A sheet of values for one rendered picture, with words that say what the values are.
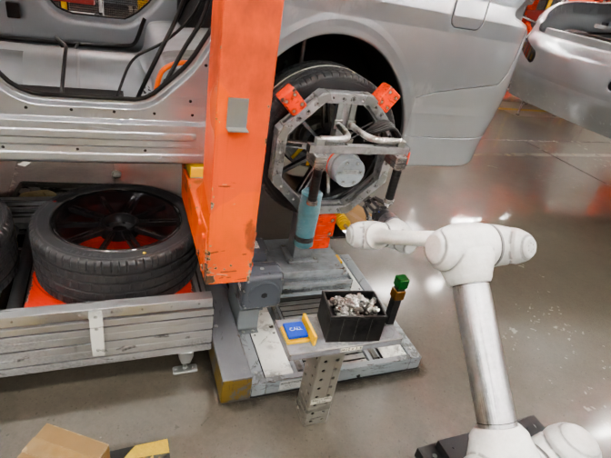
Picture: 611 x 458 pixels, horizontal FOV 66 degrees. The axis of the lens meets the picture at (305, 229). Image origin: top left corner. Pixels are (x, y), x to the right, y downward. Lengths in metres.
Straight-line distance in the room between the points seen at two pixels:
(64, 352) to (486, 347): 1.42
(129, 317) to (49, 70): 1.37
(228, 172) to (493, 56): 1.45
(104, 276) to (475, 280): 1.27
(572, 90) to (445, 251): 2.93
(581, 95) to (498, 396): 3.02
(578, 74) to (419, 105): 2.03
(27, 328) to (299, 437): 1.04
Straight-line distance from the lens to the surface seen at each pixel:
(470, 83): 2.41
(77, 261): 1.86
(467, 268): 1.35
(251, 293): 1.95
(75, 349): 1.93
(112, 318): 1.85
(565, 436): 1.49
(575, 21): 5.34
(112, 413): 1.99
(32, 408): 2.07
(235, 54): 1.35
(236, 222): 1.55
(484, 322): 1.36
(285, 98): 1.82
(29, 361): 1.97
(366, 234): 1.80
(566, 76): 4.18
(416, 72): 2.22
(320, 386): 1.81
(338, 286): 2.43
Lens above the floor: 1.56
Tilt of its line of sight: 30 degrees down
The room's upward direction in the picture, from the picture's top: 11 degrees clockwise
